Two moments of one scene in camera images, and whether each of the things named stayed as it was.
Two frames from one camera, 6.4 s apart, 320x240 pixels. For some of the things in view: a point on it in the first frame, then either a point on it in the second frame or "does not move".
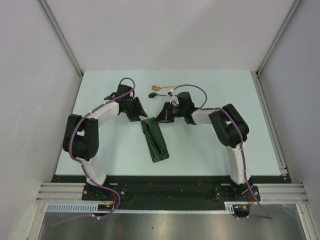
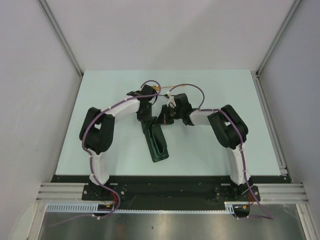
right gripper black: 165,116 does not move
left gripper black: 138,112 → 147,117
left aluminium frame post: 49,16 does not move
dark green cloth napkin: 156,139 does not move
